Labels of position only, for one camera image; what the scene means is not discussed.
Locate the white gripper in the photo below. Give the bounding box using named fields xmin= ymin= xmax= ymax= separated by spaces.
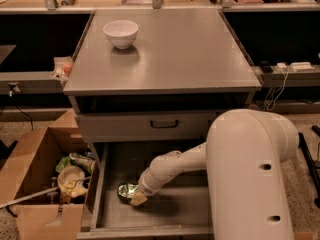
xmin=130 ymin=170 xmax=161 ymax=207

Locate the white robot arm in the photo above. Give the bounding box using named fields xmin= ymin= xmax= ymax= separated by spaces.
xmin=130 ymin=109 xmax=299 ymax=240

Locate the closed grey top drawer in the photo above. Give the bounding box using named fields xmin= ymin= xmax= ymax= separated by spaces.
xmin=75 ymin=110 xmax=220 ymax=143

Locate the grey drawer cabinet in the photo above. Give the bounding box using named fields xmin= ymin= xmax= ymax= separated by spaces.
xmin=62 ymin=7 xmax=263 ymax=240

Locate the crumpled tan paper bag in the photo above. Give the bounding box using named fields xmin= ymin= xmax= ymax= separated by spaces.
xmin=57 ymin=166 xmax=88 ymax=198

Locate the green chip bag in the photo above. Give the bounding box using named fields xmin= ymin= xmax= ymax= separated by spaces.
xmin=55 ymin=153 xmax=95 ymax=173

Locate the long grey stick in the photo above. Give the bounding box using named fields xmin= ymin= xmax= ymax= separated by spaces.
xmin=0 ymin=175 xmax=92 ymax=210

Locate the brown cardboard box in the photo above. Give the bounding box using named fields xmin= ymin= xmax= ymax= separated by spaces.
xmin=0 ymin=110 xmax=99 ymax=240

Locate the small orange ball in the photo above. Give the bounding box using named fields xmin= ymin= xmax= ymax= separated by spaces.
xmin=63 ymin=64 xmax=72 ymax=76

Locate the white ceramic bowl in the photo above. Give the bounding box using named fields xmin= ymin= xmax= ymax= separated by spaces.
xmin=103 ymin=20 xmax=139 ymax=49

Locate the black metal stand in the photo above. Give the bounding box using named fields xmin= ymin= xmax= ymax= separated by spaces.
xmin=298 ymin=132 xmax=320 ymax=209

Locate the black drawer handle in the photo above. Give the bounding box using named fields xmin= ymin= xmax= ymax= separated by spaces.
xmin=149 ymin=120 xmax=179 ymax=129

